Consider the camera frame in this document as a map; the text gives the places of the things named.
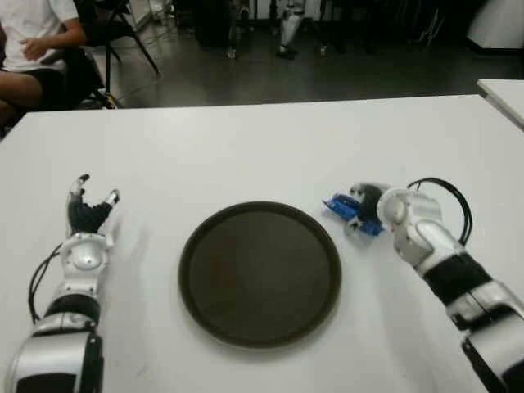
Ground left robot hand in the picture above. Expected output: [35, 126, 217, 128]
[65, 174, 121, 235]

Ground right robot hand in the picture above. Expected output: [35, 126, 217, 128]
[346, 181, 394, 237]

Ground blue Oreo cookie pack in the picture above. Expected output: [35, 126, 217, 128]
[321, 192, 385, 238]

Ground round dark brown tray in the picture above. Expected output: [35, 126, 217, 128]
[178, 200, 342, 349]

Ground black chair under person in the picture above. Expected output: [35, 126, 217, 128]
[40, 48, 122, 110]

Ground neighbouring white table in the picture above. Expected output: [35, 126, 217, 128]
[477, 78, 524, 132]

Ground black tripod stand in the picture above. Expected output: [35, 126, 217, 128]
[305, 16, 343, 56]

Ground grey folded chairs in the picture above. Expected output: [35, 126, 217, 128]
[409, 7, 447, 47]

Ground black empty chair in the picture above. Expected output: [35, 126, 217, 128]
[75, 0, 160, 75]

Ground white humanoid robot legs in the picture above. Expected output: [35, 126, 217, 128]
[276, 0, 306, 58]

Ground seated person white shirt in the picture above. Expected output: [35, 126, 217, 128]
[0, 0, 89, 124]

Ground white curved panel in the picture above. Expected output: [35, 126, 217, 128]
[466, 0, 524, 54]

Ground black wheeled cart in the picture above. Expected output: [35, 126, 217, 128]
[192, 0, 239, 59]

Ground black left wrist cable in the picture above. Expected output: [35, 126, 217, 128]
[27, 244, 63, 323]

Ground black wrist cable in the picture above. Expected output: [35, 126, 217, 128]
[27, 244, 63, 323]
[407, 177, 474, 246]

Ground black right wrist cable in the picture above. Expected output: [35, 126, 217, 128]
[407, 177, 474, 246]

